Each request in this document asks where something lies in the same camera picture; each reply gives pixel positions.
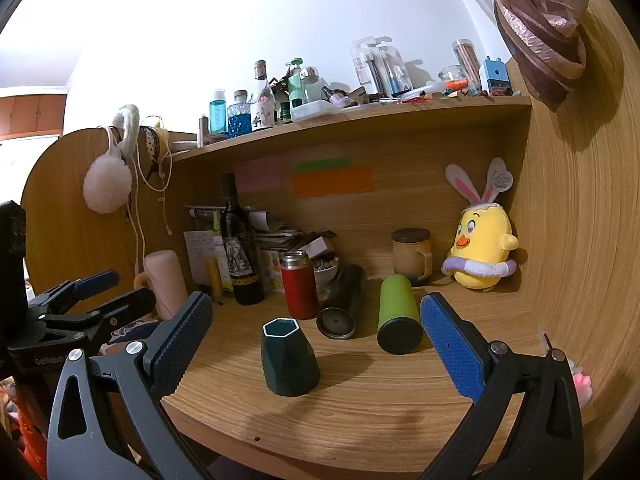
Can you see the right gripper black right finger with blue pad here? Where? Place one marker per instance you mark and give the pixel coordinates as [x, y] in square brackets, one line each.
[545, 441]

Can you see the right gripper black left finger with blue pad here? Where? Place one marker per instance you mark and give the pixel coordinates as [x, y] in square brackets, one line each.
[84, 441]

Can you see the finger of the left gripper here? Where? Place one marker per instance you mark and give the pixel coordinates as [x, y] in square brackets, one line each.
[62, 297]
[119, 312]

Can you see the dark green faceted cup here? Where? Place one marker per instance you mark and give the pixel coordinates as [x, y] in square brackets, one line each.
[288, 361]

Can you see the white fruit print cup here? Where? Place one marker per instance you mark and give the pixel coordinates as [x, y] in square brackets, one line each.
[271, 271]

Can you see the pink mug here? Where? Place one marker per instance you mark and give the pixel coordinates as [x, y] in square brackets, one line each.
[163, 275]

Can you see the yellow wooden stick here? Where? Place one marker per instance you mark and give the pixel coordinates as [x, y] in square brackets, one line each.
[215, 282]

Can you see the white pompom earmuffs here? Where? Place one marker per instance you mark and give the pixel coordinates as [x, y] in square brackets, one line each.
[108, 181]

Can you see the white paper note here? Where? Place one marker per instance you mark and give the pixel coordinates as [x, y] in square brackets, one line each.
[202, 245]

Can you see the dark wine bottle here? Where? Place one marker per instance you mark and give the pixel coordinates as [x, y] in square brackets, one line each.
[238, 237]

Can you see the green tumbler black base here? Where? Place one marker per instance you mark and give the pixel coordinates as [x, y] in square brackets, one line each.
[399, 327]

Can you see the red thermos steel lid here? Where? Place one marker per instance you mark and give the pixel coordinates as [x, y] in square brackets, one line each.
[297, 273]

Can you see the yellow chick plush bunny ears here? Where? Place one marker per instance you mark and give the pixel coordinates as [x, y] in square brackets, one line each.
[480, 256]

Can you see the pink sticky note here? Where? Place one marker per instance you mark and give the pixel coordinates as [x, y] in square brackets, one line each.
[260, 174]

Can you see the small white bowl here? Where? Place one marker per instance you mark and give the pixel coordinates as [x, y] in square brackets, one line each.
[326, 269]

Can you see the beige mug with lid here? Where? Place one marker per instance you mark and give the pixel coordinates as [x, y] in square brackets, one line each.
[412, 255]

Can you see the black steel tumbler lying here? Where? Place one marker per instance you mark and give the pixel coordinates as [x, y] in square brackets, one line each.
[339, 315]

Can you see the blue liquid bottle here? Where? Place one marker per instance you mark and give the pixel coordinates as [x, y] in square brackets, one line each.
[218, 113]

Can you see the blue beads glass bottle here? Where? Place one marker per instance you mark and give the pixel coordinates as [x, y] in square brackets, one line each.
[239, 120]

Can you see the orange sticky note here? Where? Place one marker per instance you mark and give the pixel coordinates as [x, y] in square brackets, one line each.
[348, 180]

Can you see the green sticky note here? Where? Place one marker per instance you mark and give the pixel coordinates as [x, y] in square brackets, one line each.
[324, 164]

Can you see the white label tall bottle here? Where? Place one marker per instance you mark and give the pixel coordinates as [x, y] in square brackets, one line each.
[264, 115]

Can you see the white plastic tray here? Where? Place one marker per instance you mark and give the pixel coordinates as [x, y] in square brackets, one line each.
[313, 110]

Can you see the green spray bottle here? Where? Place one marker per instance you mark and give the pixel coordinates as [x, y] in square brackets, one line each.
[295, 83]

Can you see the clear packaged items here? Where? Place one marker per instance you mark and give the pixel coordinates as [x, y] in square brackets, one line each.
[379, 67]

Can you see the blue pencil sharpener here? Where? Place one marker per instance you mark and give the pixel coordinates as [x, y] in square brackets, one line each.
[494, 77]

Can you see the glass jar brown sticks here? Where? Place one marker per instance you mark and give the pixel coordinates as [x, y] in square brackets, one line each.
[464, 50]

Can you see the pink fabric bag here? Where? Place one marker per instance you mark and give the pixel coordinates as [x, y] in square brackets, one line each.
[545, 38]

